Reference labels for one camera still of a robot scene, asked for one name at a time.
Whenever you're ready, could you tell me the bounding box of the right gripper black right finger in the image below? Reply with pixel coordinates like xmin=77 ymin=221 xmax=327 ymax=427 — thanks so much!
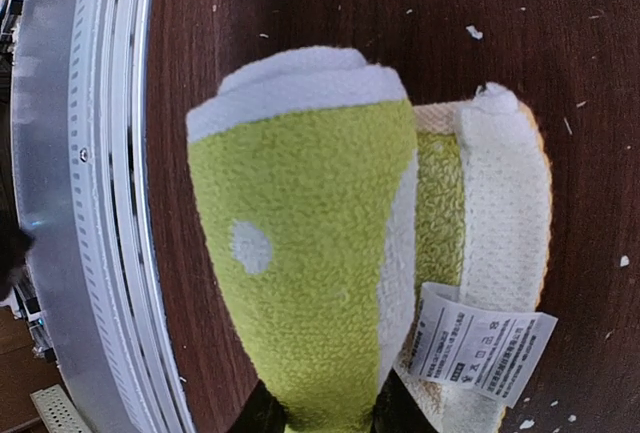
xmin=372 ymin=369 xmax=436 ymax=433

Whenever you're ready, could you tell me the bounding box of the perforated beige metal bracket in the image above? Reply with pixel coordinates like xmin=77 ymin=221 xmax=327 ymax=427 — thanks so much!
xmin=30 ymin=384 xmax=92 ymax=433

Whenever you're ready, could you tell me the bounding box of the green patterned towel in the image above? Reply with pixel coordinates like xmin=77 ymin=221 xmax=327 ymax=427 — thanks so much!
xmin=187 ymin=46 xmax=556 ymax=432

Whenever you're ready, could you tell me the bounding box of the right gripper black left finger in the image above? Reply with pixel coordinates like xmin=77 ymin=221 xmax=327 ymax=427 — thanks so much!
xmin=242 ymin=381 xmax=286 ymax=433

